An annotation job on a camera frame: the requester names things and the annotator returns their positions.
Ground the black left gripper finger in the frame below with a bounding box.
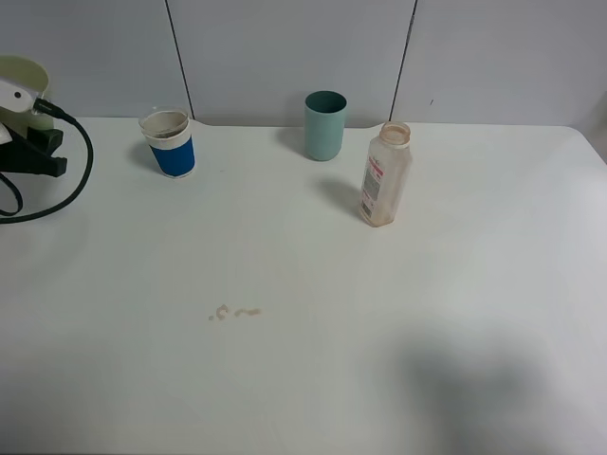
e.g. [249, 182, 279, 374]
[27, 127, 64, 155]
[1, 136, 67, 177]

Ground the light green plastic cup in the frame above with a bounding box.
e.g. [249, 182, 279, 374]
[1, 55, 54, 137]

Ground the clear plastic beverage bottle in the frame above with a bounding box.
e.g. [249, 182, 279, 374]
[359, 121, 413, 228]

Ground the blue and white paper cup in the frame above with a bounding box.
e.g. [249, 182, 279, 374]
[138, 107, 196, 178]

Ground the teal plastic cup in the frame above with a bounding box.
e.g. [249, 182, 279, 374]
[303, 91, 347, 161]

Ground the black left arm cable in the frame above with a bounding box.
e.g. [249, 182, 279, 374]
[0, 99, 94, 225]

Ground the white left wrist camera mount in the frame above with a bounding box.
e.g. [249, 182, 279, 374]
[0, 78, 39, 113]

